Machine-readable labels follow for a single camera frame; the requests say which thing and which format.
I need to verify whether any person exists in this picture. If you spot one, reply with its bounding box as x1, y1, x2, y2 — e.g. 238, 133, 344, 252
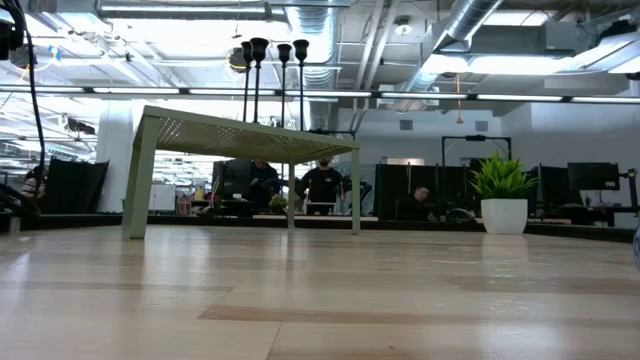
20, 164, 49, 201
248, 159, 282, 214
299, 157, 346, 217
397, 185, 437, 222

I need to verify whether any black stand frame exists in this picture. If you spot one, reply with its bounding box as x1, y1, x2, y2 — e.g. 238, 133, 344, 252
440, 133, 513, 169

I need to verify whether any black background monitor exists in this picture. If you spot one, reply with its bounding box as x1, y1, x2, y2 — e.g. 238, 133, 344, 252
212, 158, 252, 201
567, 161, 621, 192

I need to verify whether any green plant in white pot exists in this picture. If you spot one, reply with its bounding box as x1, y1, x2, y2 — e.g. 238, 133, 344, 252
469, 152, 540, 236

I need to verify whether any black aluminium table frame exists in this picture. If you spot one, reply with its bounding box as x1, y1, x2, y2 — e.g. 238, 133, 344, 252
0, 211, 640, 245

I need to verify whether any small background plant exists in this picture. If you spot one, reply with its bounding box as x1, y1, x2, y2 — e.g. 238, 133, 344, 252
268, 193, 289, 215

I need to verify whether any round ceiling cable reel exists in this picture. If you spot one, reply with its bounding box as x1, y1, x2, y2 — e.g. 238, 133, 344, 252
228, 45, 251, 74

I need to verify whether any black partition wall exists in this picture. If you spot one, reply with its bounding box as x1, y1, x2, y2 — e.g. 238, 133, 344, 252
374, 163, 474, 223

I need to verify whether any green perforated metal riser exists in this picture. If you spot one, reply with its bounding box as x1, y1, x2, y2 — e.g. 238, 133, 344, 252
121, 104, 363, 240

